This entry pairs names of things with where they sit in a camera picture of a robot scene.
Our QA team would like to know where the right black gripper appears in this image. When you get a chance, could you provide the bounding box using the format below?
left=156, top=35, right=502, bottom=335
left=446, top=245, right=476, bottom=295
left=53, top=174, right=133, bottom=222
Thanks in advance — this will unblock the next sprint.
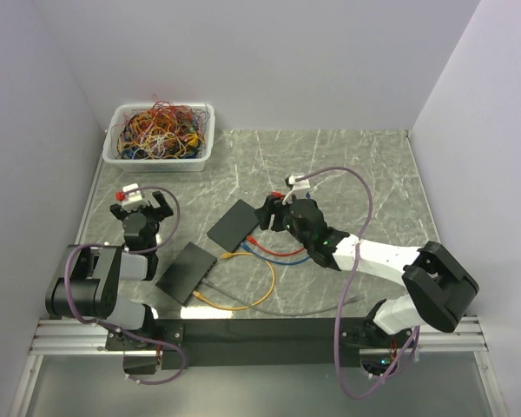
left=254, top=191, right=313, bottom=249

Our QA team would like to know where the black Mercusys switch box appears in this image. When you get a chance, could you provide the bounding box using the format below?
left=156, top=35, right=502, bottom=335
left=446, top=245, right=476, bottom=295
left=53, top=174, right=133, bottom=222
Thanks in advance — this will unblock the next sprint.
left=207, top=200, right=259, bottom=253

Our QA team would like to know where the red ethernet patch cable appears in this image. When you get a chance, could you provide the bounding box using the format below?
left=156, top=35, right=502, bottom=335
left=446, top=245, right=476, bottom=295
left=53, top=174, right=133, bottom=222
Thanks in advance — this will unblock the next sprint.
left=246, top=190, right=307, bottom=257

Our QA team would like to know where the blue ethernet patch cable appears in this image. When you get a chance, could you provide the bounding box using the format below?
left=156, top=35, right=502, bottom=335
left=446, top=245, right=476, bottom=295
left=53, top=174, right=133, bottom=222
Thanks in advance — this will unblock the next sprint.
left=239, top=242, right=312, bottom=266

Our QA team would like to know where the orange ethernet patch cable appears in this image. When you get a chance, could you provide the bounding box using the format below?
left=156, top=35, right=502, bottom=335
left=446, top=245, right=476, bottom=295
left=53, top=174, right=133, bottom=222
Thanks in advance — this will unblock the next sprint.
left=191, top=251, right=276, bottom=311

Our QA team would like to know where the black TP-Link switch box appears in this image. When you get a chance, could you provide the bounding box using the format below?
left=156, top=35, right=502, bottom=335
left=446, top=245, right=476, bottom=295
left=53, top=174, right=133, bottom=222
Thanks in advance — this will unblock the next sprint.
left=155, top=242, right=217, bottom=306

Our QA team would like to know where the grey ethernet patch cable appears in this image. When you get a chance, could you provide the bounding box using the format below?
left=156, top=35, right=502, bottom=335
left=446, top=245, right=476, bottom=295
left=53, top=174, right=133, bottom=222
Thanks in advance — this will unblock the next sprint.
left=201, top=277, right=366, bottom=317

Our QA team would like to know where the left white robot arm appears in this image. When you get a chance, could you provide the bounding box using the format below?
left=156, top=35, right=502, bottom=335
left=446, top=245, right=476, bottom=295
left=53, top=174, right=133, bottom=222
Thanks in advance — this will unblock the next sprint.
left=45, top=184, right=181, bottom=349

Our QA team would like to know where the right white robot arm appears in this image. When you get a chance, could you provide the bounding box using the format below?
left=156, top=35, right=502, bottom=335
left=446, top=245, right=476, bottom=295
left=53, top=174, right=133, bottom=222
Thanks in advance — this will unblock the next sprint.
left=254, top=193, right=479, bottom=347

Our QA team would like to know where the white plastic basket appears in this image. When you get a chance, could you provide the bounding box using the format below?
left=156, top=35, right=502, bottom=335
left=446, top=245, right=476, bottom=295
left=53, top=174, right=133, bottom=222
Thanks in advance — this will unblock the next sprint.
left=102, top=100, right=215, bottom=172

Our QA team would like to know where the black base crossbar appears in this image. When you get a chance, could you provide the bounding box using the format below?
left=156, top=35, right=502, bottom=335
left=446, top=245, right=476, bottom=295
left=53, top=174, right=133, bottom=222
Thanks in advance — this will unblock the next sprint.
left=106, top=315, right=418, bottom=370

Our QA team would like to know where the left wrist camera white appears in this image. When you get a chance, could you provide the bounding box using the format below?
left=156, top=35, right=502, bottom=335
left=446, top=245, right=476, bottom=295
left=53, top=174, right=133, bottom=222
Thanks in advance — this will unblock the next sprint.
left=115, top=183, right=148, bottom=211

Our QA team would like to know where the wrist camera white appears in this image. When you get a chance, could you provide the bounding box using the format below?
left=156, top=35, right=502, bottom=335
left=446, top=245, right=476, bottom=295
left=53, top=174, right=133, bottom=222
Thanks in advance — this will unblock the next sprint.
left=282, top=174, right=312, bottom=205
left=115, top=183, right=148, bottom=211

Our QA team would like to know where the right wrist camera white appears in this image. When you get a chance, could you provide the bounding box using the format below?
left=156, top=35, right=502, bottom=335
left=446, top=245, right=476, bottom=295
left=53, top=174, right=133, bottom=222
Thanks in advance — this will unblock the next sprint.
left=282, top=174, right=312, bottom=205

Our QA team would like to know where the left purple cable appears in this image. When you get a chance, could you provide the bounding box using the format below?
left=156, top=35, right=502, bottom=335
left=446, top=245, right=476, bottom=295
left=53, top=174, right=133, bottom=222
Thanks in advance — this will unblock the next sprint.
left=63, top=185, right=188, bottom=386

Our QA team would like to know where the purple cable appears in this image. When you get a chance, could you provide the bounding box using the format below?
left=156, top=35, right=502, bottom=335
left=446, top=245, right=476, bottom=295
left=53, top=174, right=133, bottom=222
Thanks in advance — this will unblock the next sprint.
left=63, top=185, right=188, bottom=386
left=301, top=167, right=421, bottom=400

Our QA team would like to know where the tangled coloured wires bundle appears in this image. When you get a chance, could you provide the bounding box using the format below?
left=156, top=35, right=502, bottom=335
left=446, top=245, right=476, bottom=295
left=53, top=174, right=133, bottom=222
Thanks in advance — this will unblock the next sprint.
left=110, top=93, right=213, bottom=161

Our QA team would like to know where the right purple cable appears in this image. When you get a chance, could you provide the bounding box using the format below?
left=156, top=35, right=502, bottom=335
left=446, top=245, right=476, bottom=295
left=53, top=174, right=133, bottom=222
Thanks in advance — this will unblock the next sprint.
left=301, top=167, right=421, bottom=400

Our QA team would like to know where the aluminium rail frame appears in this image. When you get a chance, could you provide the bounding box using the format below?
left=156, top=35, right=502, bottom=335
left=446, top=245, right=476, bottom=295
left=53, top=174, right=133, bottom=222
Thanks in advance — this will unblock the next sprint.
left=8, top=173, right=505, bottom=417

